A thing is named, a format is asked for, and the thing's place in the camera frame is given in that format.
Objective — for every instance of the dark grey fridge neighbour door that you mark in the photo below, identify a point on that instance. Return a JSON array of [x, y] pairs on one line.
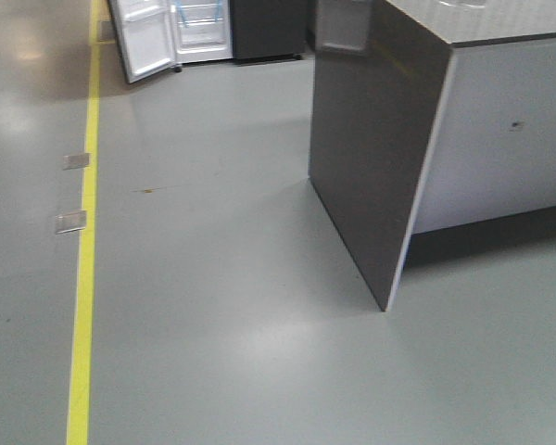
[[268, 28]]

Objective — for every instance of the white fridge body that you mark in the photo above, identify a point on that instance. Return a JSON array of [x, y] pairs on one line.
[[202, 32]]

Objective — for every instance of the grey kitchen island cabinet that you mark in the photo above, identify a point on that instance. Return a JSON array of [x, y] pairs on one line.
[[428, 115]]

